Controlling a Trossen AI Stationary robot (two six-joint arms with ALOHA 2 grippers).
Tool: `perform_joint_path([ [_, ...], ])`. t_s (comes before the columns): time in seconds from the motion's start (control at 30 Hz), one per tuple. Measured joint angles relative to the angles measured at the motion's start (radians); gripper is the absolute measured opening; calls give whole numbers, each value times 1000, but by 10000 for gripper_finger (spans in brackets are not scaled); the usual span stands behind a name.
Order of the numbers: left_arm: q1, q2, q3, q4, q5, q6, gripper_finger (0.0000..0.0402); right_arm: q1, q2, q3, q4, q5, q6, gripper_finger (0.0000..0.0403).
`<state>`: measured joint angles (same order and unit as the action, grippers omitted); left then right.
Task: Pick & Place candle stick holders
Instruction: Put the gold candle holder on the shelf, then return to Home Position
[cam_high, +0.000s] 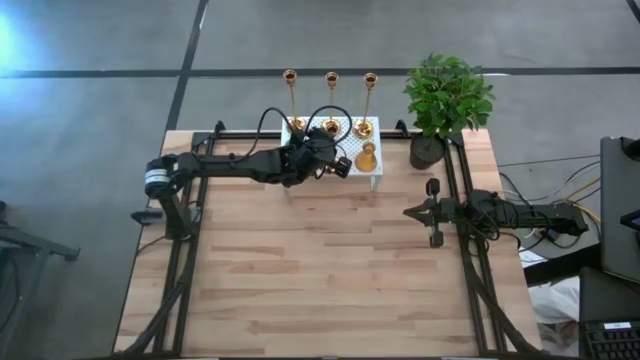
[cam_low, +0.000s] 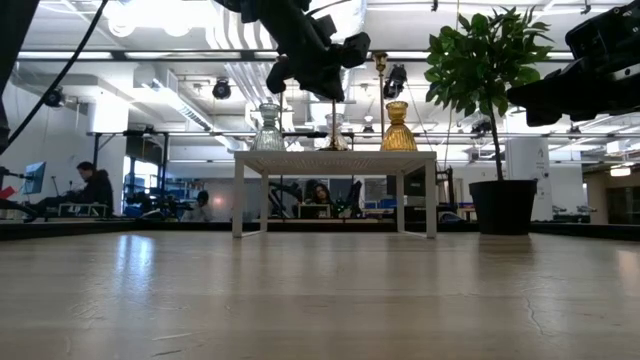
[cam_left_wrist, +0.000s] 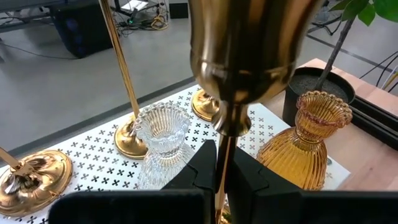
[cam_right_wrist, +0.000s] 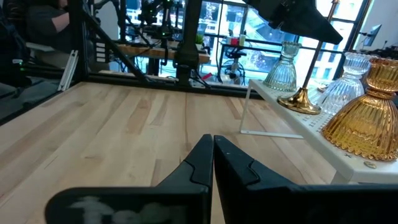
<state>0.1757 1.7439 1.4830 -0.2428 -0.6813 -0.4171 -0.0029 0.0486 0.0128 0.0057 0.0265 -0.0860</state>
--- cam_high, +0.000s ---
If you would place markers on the white plastic bag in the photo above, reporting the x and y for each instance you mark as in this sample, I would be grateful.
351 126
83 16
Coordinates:
555 302

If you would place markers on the black aluminium table frame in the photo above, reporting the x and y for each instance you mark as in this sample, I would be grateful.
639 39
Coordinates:
240 135

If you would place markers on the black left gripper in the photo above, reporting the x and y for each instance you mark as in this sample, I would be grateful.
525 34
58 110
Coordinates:
312 155

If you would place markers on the black monitor panel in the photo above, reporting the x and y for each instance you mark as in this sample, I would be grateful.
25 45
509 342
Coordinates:
617 225

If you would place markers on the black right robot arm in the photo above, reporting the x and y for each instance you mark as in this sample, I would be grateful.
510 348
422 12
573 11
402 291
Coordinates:
550 217

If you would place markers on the amber ribbed glass candle holder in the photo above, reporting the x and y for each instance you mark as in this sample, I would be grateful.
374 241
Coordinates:
366 161

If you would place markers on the black device with blue screen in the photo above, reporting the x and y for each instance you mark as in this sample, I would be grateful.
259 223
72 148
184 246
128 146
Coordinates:
632 221

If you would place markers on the black laptop lid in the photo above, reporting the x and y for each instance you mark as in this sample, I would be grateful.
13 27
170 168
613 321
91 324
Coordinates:
610 295

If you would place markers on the black floor stand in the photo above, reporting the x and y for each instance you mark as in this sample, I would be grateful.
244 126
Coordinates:
30 243

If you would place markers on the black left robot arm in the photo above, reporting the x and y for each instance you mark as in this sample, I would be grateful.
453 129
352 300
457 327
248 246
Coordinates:
225 165

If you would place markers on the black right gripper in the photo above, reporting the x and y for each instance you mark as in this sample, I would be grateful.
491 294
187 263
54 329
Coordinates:
452 212

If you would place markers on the white paper sheet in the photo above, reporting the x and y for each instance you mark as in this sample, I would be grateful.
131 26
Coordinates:
526 257

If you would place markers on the white perforated metal shelf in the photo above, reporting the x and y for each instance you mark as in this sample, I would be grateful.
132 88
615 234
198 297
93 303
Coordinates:
350 150

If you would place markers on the black keyboard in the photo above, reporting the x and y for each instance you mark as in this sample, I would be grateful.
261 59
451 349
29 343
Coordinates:
610 342

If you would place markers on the tall brass candlestick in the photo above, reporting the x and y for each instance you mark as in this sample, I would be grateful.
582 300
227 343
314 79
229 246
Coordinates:
363 130
289 77
331 79

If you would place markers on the green plant in black pot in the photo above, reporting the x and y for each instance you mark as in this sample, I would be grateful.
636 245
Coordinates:
445 100

